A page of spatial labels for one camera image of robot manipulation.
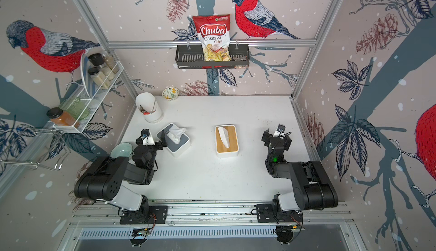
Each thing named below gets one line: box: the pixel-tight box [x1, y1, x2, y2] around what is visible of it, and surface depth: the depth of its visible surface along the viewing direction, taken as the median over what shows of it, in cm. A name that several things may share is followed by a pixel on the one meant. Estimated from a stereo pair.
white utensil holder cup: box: [135, 91, 163, 124], surface depth 103 cm
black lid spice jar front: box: [87, 67, 111, 90], surface depth 79 cm
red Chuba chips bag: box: [192, 13, 232, 62], surface depth 83 cm
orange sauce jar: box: [46, 107, 81, 128], surface depth 62 cm
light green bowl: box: [110, 142, 133, 158], surface depth 93 cm
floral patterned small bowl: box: [161, 86, 180, 101], surface depth 124 cm
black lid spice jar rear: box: [87, 52, 116, 81], surface depth 81 cm
